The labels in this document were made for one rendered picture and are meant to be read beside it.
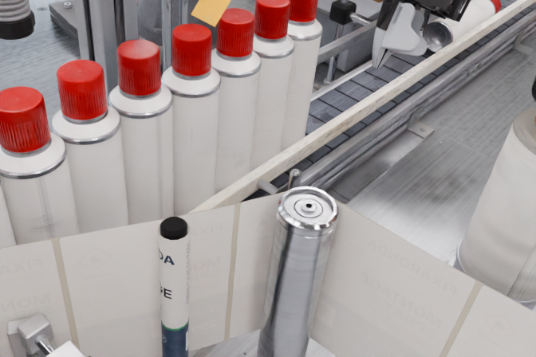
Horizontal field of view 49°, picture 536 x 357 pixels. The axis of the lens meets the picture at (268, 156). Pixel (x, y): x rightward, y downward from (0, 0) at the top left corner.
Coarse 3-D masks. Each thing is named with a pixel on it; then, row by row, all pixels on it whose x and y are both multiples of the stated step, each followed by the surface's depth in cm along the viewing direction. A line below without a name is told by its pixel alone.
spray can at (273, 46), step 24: (264, 0) 54; (288, 0) 55; (264, 24) 55; (264, 48) 56; (288, 48) 56; (264, 72) 57; (288, 72) 58; (264, 96) 58; (264, 120) 60; (264, 144) 62
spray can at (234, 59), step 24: (240, 24) 50; (216, 48) 53; (240, 48) 52; (240, 72) 52; (240, 96) 54; (240, 120) 56; (240, 144) 58; (216, 168) 59; (240, 168) 60; (216, 192) 61
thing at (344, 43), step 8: (368, 24) 81; (352, 32) 79; (360, 32) 79; (368, 32) 80; (336, 40) 76; (344, 40) 76; (352, 40) 77; (360, 40) 79; (320, 48) 74; (328, 48) 74; (336, 48) 75; (344, 48) 77; (320, 56) 73; (328, 56) 74
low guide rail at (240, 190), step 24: (528, 0) 107; (480, 24) 96; (456, 48) 89; (408, 72) 81; (384, 96) 76; (336, 120) 70; (312, 144) 67; (264, 168) 62; (288, 168) 65; (240, 192) 59
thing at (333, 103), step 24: (504, 0) 114; (504, 24) 105; (384, 72) 88; (432, 72) 89; (336, 96) 81; (360, 96) 81; (408, 96) 83; (312, 120) 76; (360, 120) 77; (336, 144) 72
